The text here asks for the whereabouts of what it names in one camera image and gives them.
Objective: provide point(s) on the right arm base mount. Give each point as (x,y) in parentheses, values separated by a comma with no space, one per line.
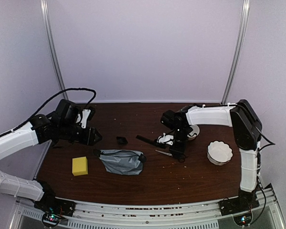
(245,201)

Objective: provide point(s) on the aluminium corner post right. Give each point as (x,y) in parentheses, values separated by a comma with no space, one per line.
(238,47)

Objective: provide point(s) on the white scalloped bowl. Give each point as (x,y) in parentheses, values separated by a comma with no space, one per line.
(219,153)

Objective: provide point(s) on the black hair comb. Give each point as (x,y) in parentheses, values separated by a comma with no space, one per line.
(146,140)

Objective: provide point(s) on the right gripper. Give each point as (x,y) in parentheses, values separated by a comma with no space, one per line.
(180,150)

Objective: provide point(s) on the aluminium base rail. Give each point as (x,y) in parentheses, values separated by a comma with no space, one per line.
(199,215)

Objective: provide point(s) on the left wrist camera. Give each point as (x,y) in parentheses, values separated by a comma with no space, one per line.
(84,116)

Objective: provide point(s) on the grey drawstring pouch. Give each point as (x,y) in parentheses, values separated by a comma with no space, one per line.
(122,162)

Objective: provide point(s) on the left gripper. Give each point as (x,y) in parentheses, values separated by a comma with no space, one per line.
(88,139)

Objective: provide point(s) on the black clipper guard comb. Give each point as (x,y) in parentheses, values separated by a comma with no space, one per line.
(121,140)

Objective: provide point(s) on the white round bowl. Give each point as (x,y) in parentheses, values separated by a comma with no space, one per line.
(195,131)

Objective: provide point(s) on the aluminium corner post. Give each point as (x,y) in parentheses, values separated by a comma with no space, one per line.
(238,47)
(49,35)

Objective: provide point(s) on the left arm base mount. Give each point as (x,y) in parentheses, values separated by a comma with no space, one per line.
(49,203)

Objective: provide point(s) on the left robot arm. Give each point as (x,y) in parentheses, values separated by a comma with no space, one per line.
(67,122)

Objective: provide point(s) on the silver scissors pair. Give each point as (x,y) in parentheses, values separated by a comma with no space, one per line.
(171,155)

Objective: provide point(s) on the aluminium corner post left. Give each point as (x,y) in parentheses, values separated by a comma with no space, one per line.
(49,35)

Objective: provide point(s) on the yellow sponge block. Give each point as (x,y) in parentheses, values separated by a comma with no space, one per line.
(79,166)

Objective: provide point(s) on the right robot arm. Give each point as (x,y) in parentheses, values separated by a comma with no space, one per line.
(240,118)

